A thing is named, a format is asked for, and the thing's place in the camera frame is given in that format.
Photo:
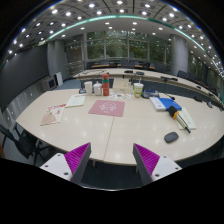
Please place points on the red and white brochure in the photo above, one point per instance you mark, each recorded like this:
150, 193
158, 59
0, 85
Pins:
53, 114

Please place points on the black chair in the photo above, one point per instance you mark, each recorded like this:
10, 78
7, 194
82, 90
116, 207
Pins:
20, 141

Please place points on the pale green booklet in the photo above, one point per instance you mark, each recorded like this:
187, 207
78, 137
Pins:
188, 119

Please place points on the ceiling lights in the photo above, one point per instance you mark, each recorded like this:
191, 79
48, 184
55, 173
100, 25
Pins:
91, 5

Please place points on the white paper leaflet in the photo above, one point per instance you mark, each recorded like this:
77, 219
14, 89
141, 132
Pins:
76, 100

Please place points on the black desk microphone unit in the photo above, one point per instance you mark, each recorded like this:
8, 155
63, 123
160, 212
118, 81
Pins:
150, 93

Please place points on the red bottle with green band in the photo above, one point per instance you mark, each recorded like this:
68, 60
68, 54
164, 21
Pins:
105, 85

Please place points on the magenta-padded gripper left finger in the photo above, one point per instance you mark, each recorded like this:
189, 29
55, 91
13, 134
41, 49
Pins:
78, 158

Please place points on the beige cardboard box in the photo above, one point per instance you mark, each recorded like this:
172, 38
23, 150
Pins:
122, 86

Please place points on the blue and white book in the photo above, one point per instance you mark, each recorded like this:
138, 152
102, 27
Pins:
166, 103

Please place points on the dark office chairs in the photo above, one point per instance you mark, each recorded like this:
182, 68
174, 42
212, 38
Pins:
181, 74

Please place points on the white standing board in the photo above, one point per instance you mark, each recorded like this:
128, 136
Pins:
59, 78

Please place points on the green printed cup with straw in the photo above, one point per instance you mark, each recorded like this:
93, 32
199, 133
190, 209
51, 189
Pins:
138, 90

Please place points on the pink mouse pad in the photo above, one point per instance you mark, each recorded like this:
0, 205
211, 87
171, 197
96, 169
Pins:
106, 108

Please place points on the white box appliance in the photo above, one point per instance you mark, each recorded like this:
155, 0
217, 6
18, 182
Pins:
49, 83

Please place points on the black computer mouse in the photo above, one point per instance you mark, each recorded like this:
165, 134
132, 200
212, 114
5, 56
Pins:
171, 137

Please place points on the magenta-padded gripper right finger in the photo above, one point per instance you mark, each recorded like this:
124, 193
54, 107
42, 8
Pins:
146, 160

